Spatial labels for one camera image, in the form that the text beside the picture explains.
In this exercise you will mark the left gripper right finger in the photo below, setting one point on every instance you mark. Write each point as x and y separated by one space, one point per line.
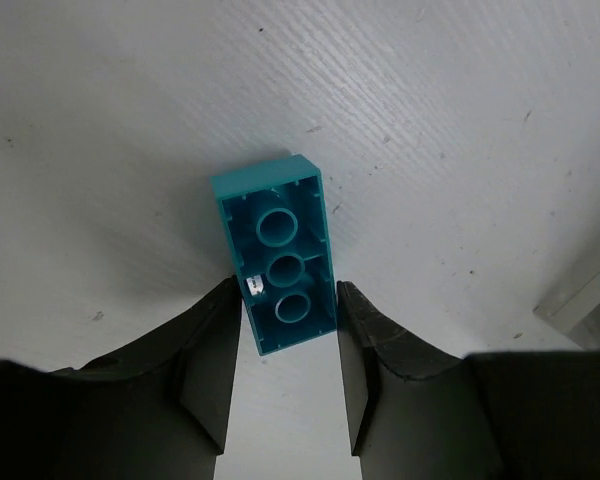
417 412

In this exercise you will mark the white slatted double container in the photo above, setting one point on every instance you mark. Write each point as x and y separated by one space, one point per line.
572 305

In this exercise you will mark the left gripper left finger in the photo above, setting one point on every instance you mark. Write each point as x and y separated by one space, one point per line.
155 408

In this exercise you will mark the teal 2x4 lego brick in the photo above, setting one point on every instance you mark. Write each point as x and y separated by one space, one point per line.
275 221

